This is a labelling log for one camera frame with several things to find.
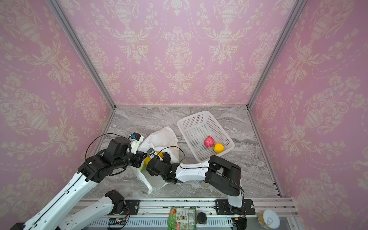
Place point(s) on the small orange toy fruit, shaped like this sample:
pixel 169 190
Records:
pixel 218 148

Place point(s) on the aluminium corner post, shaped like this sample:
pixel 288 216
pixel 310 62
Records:
pixel 284 34
pixel 75 41

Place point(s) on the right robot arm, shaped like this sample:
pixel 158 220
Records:
pixel 219 173

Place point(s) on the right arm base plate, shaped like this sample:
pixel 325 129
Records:
pixel 223 207

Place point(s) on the aluminium front rail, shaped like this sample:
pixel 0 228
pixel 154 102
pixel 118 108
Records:
pixel 153 214

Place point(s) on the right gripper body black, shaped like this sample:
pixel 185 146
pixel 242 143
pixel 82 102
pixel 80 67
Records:
pixel 150 165

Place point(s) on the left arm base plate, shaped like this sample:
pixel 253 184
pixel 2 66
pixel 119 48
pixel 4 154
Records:
pixel 130 207

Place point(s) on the red toy apple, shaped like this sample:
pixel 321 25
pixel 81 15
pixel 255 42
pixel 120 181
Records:
pixel 209 142

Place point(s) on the white plastic basket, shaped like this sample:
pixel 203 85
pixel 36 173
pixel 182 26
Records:
pixel 196 128

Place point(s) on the white plastic bag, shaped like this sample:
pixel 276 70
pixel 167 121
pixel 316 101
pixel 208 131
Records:
pixel 165 144

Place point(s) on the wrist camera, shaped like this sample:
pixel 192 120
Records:
pixel 152 153
pixel 135 139

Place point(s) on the white lid tin can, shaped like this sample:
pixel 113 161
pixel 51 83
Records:
pixel 269 219

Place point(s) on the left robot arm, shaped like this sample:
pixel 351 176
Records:
pixel 53 215

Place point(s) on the yellow toy banana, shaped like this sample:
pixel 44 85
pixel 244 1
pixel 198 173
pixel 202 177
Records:
pixel 147 159

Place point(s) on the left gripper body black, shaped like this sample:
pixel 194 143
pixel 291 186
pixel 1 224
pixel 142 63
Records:
pixel 130 159

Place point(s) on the right aluminium corner post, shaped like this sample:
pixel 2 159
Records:
pixel 284 34

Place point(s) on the dark jar on rail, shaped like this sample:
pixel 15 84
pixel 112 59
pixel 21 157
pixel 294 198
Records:
pixel 201 218

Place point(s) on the left aluminium corner post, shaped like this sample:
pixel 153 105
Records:
pixel 75 41

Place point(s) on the green snack packet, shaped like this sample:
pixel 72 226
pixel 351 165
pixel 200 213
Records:
pixel 182 218

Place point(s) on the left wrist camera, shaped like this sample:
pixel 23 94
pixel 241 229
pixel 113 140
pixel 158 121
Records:
pixel 135 139

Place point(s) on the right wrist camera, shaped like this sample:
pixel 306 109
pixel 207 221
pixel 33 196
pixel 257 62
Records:
pixel 152 153

